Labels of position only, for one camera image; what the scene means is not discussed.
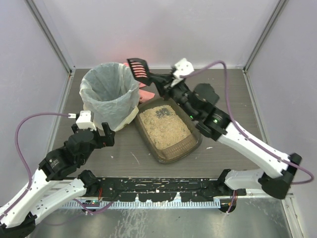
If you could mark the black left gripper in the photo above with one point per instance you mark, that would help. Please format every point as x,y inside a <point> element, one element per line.
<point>99,139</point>

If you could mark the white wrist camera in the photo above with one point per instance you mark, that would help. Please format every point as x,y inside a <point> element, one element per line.
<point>182,68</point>
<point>86,120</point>

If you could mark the white slotted cable duct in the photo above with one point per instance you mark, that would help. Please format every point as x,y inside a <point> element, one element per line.
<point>175,204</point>

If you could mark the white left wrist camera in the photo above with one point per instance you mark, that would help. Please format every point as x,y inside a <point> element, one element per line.
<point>86,120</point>

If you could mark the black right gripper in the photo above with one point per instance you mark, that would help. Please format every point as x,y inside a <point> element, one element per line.
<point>164,83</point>

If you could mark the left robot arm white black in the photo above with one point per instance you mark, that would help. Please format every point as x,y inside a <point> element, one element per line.
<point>19,217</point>

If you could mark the dark translucent litter box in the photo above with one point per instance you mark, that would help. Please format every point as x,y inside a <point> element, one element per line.
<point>167,130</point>

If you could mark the pink cloth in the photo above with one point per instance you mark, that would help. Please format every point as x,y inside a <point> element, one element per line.
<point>144,95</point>

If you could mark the right aluminium frame post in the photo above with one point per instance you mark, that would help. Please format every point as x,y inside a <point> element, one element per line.
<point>277,11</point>

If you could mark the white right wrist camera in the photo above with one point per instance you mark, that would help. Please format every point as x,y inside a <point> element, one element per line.
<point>182,68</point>

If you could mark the black litter scoop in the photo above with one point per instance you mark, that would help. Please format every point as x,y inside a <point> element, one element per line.
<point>141,72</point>

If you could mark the aluminium frame post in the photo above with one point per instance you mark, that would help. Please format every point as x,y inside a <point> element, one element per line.
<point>48,34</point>
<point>277,11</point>

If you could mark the left aluminium frame post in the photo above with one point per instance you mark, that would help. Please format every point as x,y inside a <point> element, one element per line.
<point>48,34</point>

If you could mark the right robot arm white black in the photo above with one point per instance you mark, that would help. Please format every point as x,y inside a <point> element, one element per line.
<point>276,169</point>

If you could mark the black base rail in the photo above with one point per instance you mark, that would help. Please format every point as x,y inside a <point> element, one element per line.
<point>158,189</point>

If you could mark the trash bin with white liner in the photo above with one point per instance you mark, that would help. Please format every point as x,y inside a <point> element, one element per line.
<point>110,91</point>

